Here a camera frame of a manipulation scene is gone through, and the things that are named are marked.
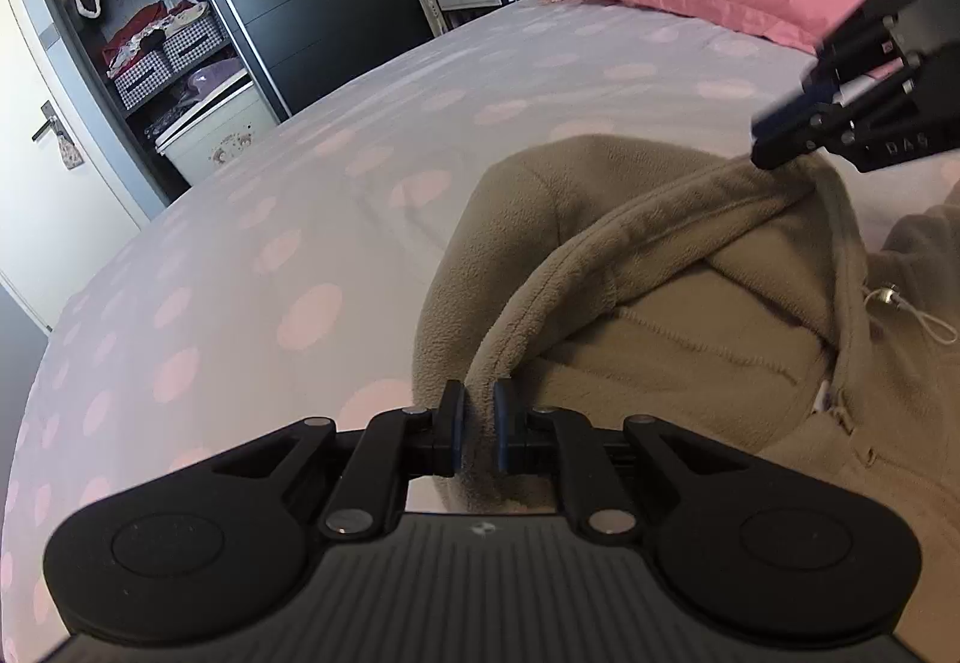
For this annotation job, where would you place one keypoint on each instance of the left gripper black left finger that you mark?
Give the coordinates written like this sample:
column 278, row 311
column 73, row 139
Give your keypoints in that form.
column 224, row 542

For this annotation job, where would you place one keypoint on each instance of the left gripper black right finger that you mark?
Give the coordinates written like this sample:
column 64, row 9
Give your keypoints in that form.
column 748, row 548

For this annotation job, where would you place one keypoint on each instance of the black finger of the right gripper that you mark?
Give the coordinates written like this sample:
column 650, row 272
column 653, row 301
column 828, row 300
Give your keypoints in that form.
column 792, row 131
column 861, row 43

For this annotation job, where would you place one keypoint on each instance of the beige fleece hooded jacket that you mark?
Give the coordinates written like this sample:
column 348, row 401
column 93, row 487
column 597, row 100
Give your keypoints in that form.
column 614, row 277

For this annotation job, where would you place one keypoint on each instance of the purple folded clothes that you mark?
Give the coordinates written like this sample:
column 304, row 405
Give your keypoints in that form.
column 204, row 80

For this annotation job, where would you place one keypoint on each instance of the polka dot bed sheet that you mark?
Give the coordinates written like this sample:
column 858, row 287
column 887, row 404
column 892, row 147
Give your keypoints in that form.
column 291, row 285

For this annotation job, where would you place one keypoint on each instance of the white door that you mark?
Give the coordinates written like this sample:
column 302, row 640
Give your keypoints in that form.
column 59, row 227

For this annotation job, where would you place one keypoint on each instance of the white storage box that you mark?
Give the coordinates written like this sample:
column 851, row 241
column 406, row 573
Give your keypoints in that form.
column 210, row 137

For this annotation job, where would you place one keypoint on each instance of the left checkered fabric basket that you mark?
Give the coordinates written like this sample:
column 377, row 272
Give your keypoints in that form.
column 143, row 79

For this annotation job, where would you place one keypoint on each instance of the checkered fabric basket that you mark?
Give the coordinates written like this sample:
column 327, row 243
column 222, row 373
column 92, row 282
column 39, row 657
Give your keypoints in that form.
column 189, row 45
column 143, row 79

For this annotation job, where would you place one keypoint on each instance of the right checkered fabric basket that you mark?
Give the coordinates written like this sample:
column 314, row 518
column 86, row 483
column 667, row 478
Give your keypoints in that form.
column 189, row 45

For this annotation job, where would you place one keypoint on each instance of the door handle with tag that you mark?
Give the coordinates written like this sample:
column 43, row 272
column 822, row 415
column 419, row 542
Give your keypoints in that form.
column 70, row 154

